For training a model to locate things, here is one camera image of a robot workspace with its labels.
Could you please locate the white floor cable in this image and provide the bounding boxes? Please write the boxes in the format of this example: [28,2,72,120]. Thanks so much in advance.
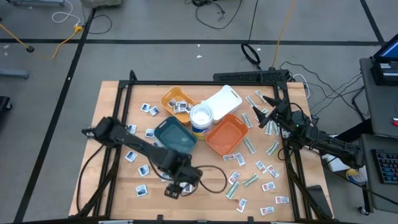
[51,0,82,26]

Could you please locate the yellow extension cord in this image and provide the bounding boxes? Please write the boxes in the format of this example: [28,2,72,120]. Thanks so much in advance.
[0,23,85,60]

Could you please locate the black floor cable bundle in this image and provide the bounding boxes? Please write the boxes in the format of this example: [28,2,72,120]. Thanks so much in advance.
[185,0,243,30]

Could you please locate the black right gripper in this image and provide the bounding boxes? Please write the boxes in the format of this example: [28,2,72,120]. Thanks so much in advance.
[252,95,301,130]

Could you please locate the black power strip bar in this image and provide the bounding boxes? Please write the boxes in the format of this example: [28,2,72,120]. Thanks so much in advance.
[213,70,292,84]

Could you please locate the grey workstation cart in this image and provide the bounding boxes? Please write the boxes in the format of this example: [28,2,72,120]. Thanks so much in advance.
[357,57,398,216]

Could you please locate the blue yellow white object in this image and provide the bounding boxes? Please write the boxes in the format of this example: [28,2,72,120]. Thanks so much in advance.
[345,167,368,187]

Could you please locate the black left arm base cable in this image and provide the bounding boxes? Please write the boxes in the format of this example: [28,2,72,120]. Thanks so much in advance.
[76,144,105,216]

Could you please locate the white adapter box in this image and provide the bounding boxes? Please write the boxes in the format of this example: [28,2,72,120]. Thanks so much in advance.
[322,154,343,173]

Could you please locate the teal plastic bin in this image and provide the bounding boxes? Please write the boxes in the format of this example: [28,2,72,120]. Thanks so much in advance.
[154,116,198,156]

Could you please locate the black workstation cables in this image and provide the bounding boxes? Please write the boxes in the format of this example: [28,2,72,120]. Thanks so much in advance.
[279,60,366,122]

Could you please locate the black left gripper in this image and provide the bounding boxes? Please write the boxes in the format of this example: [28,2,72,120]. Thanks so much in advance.
[164,166,203,200]

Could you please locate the black hanging cable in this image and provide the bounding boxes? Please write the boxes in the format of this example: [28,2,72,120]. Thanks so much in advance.
[241,0,262,71]

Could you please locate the yellow hanging cable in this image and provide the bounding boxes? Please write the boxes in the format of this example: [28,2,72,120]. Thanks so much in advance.
[271,0,298,70]

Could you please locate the black floor cable loop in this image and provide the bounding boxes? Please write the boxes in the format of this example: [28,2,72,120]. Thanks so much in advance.
[82,14,113,35]

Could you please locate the grey table foot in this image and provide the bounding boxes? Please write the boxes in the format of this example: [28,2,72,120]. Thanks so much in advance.
[0,68,30,80]
[6,0,66,7]

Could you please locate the black keyboard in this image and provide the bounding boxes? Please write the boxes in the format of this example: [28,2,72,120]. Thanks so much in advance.
[371,148,398,186]

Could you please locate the white plastic bin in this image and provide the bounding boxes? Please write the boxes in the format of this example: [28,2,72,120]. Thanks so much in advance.
[201,84,243,124]

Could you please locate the Lysol wipes canister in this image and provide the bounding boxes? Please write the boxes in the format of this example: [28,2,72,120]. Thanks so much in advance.
[190,103,215,140]

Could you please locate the yellow plastic bin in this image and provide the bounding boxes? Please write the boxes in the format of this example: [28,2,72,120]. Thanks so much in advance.
[160,86,198,126]

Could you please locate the white power cable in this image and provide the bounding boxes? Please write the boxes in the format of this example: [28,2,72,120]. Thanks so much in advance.
[292,73,312,99]

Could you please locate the black laptop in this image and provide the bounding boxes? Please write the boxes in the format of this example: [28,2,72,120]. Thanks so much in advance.
[369,32,398,87]

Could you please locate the orange plastic bin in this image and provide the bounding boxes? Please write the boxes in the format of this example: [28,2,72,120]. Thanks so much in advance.
[204,113,249,156]

